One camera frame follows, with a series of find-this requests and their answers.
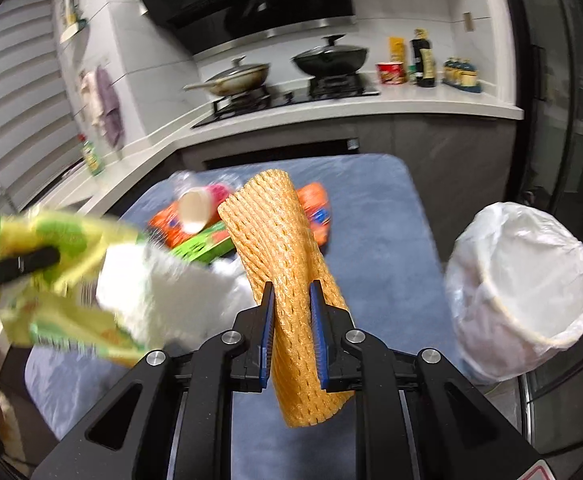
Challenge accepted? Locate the steel frying pan with lid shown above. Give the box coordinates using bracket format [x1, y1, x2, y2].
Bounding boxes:
[183, 56, 270, 98]

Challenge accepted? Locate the green cardboard box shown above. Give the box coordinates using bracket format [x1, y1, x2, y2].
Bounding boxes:
[171, 221, 235, 264]

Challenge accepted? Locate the black wok with lid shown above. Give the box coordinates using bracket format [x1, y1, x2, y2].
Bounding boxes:
[293, 34, 369, 78]

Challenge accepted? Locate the wall power socket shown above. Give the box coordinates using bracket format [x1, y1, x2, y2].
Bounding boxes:
[463, 12, 475, 32]

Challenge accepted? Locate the white lined trash bin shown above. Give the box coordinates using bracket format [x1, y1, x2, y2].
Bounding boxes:
[444, 202, 583, 385]

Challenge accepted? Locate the orange foam fruit net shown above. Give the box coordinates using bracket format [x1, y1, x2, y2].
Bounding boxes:
[219, 169, 351, 428]

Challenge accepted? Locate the orange snack bag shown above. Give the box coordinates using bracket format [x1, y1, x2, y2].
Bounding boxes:
[148, 182, 331, 249]

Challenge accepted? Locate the pink hanging cloth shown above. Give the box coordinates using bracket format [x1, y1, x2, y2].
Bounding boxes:
[80, 70, 104, 128]

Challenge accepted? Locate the green dish soap bottle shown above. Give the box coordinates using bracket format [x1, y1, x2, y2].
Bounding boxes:
[78, 133, 104, 176]

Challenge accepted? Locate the yellow green tissue packet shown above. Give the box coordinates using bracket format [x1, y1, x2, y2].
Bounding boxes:
[0, 207, 145, 366]

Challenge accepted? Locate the black gas stove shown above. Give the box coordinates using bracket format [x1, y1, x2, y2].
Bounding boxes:
[193, 74, 380, 128]

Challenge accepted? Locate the dark soy sauce bottle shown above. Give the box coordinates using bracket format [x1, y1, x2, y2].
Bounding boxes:
[411, 28, 437, 88]

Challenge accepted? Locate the wall shelf with bottles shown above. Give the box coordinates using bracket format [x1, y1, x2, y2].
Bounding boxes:
[60, 0, 88, 44]

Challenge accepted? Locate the red instant noodle cup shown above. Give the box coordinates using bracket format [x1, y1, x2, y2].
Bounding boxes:
[376, 61, 406, 84]

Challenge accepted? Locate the purple hanging towel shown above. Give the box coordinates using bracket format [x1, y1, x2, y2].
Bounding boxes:
[95, 66, 124, 150]

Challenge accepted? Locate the built-in black oven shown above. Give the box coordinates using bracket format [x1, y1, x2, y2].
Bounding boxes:
[204, 138, 360, 170]

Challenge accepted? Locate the white tissue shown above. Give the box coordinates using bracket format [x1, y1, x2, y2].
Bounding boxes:
[95, 242, 256, 351]

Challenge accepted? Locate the clear plastic bag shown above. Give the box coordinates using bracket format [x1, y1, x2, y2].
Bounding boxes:
[168, 170, 245, 198]

